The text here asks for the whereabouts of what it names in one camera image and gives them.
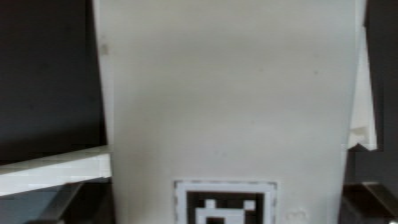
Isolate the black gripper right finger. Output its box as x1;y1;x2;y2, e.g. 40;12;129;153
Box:
339;182;398;224

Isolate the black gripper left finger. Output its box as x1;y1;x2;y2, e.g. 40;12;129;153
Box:
24;182;115;224

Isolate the white cabinet top block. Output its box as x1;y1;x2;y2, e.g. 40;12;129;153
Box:
94;0;373;224

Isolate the white workspace border frame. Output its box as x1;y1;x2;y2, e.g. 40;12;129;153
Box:
0;146;111;196

